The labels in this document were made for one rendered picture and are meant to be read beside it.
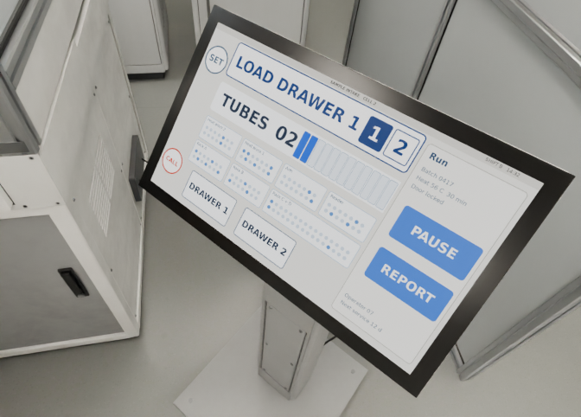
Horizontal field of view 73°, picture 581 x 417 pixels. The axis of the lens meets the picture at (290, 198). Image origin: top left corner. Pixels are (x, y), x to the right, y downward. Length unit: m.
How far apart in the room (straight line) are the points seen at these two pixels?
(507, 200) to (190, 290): 1.36
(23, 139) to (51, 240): 0.32
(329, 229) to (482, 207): 0.18
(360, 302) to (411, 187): 0.16
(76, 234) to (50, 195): 0.15
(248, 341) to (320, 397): 0.31
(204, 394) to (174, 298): 0.39
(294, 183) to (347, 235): 0.10
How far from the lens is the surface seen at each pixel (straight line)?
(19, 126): 0.80
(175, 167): 0.65
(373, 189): 0.50
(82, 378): 1.63
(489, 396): 1.73
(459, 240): 0.49
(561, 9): 1.24
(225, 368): 1.50
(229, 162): 0.59
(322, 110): 0.53
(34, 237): 1.07
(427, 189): 0.49
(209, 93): 0.62
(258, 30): 0.60
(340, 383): 1.51
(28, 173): 0.88
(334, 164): 0.52
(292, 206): 0.54
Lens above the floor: 1.47
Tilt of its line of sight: 50 degrees down
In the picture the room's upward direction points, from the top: 7 degrees clockwise
